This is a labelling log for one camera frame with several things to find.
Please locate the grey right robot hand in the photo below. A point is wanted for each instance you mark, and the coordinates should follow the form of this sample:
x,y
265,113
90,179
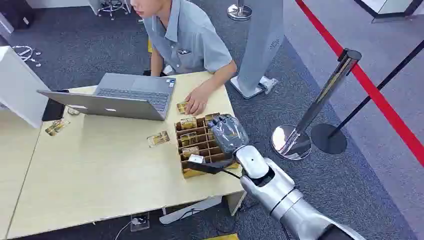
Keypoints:
x,y
229,133

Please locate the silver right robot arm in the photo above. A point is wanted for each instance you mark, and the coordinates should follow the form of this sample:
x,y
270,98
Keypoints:
x,y
281,195

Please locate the wooden card box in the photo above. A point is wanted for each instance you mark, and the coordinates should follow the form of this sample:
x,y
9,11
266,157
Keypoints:
x,y
202,145

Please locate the gold printed card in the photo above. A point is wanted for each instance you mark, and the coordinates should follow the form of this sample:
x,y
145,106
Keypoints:
x,y
188,123
181,107
158,138
56,127
188,139
190,151

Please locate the person's hand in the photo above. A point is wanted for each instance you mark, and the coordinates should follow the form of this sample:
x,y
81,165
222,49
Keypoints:
x,y
196,101

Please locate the grey standing pillar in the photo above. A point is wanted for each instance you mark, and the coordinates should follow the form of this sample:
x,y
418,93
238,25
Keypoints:
x,y
260,49

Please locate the person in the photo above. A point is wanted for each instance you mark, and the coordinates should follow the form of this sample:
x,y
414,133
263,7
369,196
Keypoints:
x,y
188,39

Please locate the grey laptop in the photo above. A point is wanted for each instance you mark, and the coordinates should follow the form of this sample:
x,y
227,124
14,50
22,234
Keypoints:
x,y
126,97

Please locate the chrome stanchion base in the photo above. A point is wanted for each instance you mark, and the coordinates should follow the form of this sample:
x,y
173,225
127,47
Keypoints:
x,y
239,10

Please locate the floor power socket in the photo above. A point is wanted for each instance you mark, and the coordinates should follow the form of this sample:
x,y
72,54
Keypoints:
x,y
139,221

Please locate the red barrier belt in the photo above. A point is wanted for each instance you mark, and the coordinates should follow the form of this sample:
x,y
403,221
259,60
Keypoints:
x,y
364,82

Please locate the office stool base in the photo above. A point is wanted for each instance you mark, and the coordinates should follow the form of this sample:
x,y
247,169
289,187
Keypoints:
x,y
112,6

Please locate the black phone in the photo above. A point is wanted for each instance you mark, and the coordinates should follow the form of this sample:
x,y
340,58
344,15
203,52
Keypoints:
x,y
54,107

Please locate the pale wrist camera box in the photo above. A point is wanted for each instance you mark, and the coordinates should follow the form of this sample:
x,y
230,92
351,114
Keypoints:
x,y
196,159

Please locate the chrome stanchion post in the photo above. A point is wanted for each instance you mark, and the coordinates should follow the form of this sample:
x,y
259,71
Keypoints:
x,y
318,109

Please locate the black stanchion post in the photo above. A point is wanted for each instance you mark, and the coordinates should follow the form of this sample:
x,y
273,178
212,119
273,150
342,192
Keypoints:
x,y
364,102

